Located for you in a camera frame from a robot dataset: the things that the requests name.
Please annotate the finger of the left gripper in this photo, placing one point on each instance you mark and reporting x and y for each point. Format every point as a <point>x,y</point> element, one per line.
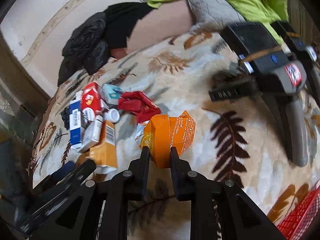
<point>40,207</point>
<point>53,179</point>

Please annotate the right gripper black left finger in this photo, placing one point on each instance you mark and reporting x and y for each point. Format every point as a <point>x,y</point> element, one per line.
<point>126,186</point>

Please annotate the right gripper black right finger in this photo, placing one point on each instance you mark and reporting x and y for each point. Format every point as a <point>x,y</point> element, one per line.
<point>191,186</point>

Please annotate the orange carton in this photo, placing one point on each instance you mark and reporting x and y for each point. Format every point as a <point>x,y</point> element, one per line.
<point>163,132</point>

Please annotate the white long medicine box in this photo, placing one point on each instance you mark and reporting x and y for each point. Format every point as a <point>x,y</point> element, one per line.
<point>92,134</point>

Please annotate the orange barcode box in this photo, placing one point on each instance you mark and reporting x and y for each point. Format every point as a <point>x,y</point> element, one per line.
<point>104,153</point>

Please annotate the blue white medicine box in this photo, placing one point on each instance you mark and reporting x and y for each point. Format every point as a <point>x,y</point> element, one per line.
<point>75,121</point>

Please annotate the small black plastic bag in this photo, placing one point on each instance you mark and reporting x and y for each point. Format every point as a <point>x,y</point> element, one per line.
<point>65,117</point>

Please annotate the white bottle cap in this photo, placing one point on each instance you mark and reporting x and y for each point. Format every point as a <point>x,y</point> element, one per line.
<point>112,115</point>

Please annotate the red crumpled wrapper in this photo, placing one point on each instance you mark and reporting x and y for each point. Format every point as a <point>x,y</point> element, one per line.
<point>138,104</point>

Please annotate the grey quilted pillow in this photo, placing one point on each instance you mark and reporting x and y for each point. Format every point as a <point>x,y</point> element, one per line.
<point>213,15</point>

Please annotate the teal small packet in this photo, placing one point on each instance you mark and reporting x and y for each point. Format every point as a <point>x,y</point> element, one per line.
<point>111,93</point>

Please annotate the red white snack packet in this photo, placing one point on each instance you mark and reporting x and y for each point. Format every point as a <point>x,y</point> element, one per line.
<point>90,102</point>

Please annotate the red plastic mesh basket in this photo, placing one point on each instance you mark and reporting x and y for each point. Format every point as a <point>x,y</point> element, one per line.
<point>297,222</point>

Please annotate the black puffer jacket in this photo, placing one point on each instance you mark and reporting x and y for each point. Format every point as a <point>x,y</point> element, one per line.
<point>86,48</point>

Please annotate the black cloth garment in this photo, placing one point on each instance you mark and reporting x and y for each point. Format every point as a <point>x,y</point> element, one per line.
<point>121,19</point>

